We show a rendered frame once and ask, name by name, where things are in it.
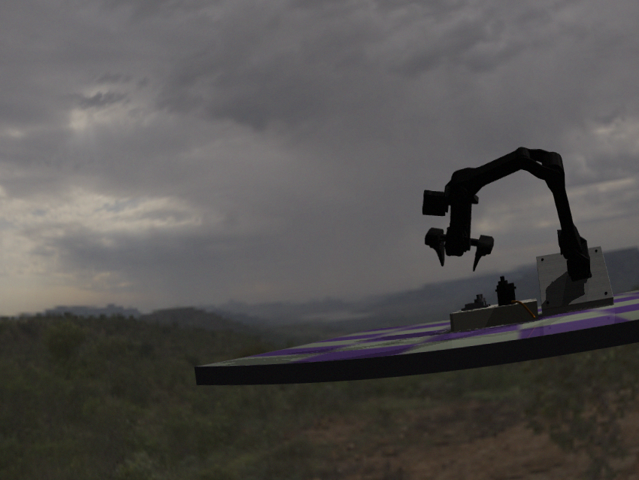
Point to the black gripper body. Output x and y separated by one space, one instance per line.
435 236

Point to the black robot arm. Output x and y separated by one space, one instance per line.
460 193

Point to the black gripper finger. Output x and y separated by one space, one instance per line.
477 258
440 252

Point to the black micro servo with orange cable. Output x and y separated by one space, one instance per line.
506 294

